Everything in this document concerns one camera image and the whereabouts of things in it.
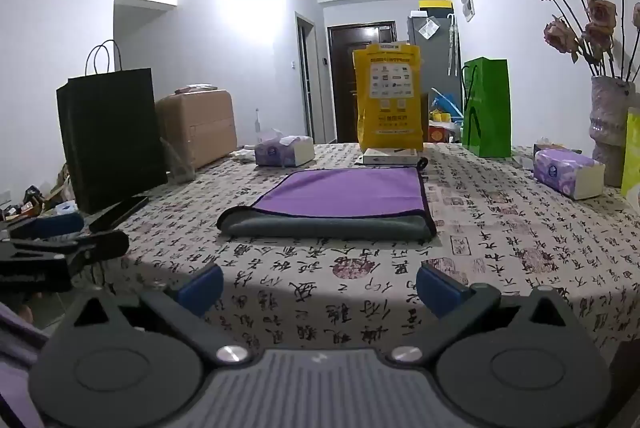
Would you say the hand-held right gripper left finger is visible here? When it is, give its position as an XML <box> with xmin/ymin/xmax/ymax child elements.
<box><xmin>62</xmin><ymin>263</ymin><xmax>249</xmax><ymax>367</ymax></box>

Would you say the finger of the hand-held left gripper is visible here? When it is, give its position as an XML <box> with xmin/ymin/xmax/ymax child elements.
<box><xmin>9</xmin><ymin>211</ymin><xmax>85</xmax><ymax>240</ymax></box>
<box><xmin>0</xmin><ymin>230</ymin><xmax>130</xmax><ymax>294</ymax></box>

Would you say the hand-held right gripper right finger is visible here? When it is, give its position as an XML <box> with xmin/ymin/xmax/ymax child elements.
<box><xmin>391</xmin><ymin>261</ymin><xmax>577</xmax><ymax>366</ymax></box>

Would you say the purple and grey towel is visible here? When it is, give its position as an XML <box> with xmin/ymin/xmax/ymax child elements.
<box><xmin>216</xmin><ymin>156</ymin><xmax>439</xmax><ymax>242</ymax></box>

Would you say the pile of floor clutter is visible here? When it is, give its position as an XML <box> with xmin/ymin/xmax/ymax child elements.
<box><xmin>0</xmin><ymin>162</ymin><xmax>78</xmax><ymax>221</ymax></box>

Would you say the black flat device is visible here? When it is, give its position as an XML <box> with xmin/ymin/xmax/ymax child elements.
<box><xmin>89</xmin><ymin>195</ymin><xmax>151</xmax><ymax>232</ymax></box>

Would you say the printed calligraphy tablecloth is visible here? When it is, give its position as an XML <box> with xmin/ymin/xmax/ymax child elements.
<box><xmin>111</xmin><ymin>141</ymin><xmax>640</xmax><ymax>361</ymax></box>

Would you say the black paper bag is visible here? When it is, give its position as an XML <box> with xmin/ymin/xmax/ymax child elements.
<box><xmin>55</xmin><ymin>39</ymin><xmax>169</xmax><ymax>215</ymax></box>

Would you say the clear acrylic stand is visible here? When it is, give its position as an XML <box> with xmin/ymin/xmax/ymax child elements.
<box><xmin>159</xmin><ymin>137</ymin><xmax>196</xmax><ymax>185</ymax></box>

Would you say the purple garment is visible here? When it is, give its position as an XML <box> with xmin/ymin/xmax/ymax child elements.
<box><xmin>0</xmin><ymin>302</ymin><xmax>48</xmax><ymax>428</ymax></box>

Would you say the white flat box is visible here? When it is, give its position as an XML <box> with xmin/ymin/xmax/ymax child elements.
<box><xmin>362</xmin><ymin>147</ymin><xmax>419</xmax><ymax>167</ymax></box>

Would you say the purple tissue pack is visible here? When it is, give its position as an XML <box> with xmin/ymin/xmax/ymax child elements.
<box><xmin>253</xmin><ymin>135</ymin><xmax>315</xmax><ymax>168</ymax></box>
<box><xmin>532</xmin><ymin>148</ymin><xmax>606</xmax><ymax>201</ymax></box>

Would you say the brown cardboard box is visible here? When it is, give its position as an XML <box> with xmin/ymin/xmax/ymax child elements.
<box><xmin>154</xmin><ymin>88</ymin><xmax>239</xmax><ymax>170</ymax></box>

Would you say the green paper bag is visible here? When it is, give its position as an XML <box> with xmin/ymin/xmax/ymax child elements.
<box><xmin>460</xmin><ymin>56</ymin><xmax>512</xmax><ymax>158</ymax></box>

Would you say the blue plastic item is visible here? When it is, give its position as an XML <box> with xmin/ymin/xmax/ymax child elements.
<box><xmin>431</xmin><ymin>87</ymin><xmax>459</xmax><ymax>115</ymax></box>

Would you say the yellow plastic bag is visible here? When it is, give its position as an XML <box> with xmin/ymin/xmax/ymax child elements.
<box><xmin>352</xmin><ymin>41</ymin><xmax>424</xmax><ymax>150</ymax></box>

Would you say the dark brown door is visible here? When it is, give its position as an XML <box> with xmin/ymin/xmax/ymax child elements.
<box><xmin>327</xmin><ymin>21</ymin><xmax>397</xmax><ymax>143</ymax></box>

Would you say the grey refrigerator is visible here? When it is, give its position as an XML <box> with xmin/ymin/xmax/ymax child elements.
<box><xmin>405</xmin><ymin>10</ymin><xmax>462</xmax><ymax>110</ymax></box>

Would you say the lime green bag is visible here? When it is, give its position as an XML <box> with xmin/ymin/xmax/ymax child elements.
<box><xmin>620</xmin><ymin>106</ymin><xmax>640</xmax><ymax>199</ymax></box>

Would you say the dried rose bouquet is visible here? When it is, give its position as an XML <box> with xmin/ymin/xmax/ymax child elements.
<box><xmin>523</xmin><ymin>0</ymin><xmax>640</xmax><ymax>80</ymax></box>

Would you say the grey interior door frame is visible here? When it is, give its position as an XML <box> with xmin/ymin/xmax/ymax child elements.
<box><xmin>294</xmin><ymin>11</ymin><xmax>319</xmax><ymax>144</ymax></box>

